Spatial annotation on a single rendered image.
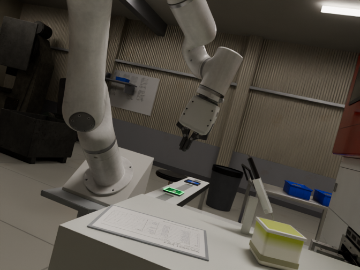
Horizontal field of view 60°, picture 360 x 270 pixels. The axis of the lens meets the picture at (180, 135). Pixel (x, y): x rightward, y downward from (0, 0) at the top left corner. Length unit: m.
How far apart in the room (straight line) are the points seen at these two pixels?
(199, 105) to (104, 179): 0.46
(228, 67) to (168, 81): 7.15
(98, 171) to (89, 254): 0.63
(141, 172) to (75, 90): 0.47
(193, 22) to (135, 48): 7.89
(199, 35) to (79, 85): 0.35
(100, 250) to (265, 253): 0.28
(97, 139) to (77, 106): 0.17
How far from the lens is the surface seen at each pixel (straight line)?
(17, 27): 9.24
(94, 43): 0.84
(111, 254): 0.52
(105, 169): 1.12
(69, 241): 0.55
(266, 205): 0.74
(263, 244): 0.60
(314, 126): 7.37
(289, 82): 7.50
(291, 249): 0.62
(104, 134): 1.03
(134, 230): 0.58
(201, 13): 0.83
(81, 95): 0.89
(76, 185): 1.25
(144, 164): 1.25
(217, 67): 0.93
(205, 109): 0.93
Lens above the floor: 1.17
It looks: 2 degrees down
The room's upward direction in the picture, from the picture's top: 15 degrees clockwise
